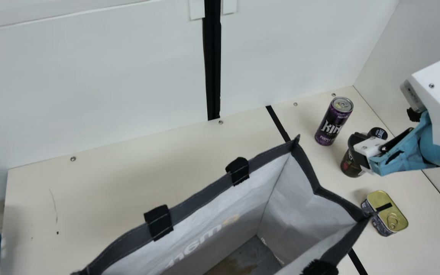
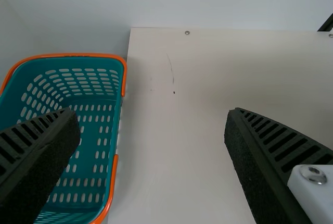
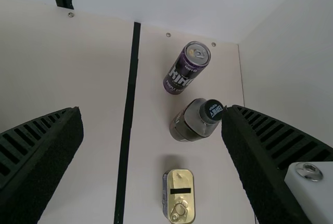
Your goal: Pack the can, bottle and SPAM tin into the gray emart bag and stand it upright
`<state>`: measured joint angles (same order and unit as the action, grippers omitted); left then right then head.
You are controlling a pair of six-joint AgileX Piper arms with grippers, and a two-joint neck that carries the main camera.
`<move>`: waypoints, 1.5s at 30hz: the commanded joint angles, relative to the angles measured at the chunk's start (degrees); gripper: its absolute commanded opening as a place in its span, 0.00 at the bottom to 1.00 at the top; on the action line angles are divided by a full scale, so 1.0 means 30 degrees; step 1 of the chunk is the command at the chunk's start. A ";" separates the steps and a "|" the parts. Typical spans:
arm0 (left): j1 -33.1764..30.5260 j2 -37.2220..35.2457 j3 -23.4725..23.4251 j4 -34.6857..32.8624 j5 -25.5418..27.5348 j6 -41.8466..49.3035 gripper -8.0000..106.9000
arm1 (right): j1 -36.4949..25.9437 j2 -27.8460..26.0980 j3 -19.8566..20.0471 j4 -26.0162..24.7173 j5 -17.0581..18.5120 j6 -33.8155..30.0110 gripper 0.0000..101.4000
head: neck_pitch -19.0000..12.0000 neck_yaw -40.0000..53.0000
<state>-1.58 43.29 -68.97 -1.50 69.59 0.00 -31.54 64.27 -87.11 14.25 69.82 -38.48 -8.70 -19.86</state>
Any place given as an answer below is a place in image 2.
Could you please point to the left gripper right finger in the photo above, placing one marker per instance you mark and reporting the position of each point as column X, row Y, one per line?
column 262, row 161

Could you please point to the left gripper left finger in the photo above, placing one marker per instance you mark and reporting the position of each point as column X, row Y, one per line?
column 36, row 161

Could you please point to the teal shopping basket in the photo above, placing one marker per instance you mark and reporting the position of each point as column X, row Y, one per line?
column 91, row 96

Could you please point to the black post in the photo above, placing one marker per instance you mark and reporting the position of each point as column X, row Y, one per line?
column 328, row 23

